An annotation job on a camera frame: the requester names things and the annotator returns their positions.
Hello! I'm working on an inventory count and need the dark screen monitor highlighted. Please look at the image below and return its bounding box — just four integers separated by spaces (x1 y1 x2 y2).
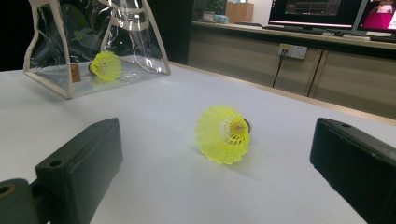
268 0 364 28

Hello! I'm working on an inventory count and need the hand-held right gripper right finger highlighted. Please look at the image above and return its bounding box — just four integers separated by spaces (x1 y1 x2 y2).
309 117 396 224

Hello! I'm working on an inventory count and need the white table mat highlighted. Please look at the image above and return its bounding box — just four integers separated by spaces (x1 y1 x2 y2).
0 62 396 224

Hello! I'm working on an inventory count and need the black power cable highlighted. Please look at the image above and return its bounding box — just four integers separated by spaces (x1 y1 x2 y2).
272 49 288 89

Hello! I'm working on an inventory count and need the black keyboard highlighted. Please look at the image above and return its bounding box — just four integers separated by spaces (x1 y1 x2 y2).
262 23 327 35

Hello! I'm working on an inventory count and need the white wall socket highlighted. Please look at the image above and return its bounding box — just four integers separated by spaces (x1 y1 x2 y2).
278 43 308 61

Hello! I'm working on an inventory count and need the yellow plastic shuttlecock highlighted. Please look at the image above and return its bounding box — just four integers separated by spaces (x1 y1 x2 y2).
195 105 252 165
88 49 123 83

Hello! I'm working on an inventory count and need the brown cardboard box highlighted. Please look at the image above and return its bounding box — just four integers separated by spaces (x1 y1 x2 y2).
225 1 255 23

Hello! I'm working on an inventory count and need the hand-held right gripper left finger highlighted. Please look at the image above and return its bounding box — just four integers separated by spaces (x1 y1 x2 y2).
35 117 124 224

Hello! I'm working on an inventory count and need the clear bag with beige trim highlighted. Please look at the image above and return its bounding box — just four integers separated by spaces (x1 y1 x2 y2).
22 0 172 101

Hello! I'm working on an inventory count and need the beige wooden cabinet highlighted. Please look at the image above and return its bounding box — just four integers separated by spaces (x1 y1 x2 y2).
188 21 396 120

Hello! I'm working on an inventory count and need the pink screen monitor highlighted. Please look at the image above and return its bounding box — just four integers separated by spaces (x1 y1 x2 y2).
357 0 396 33

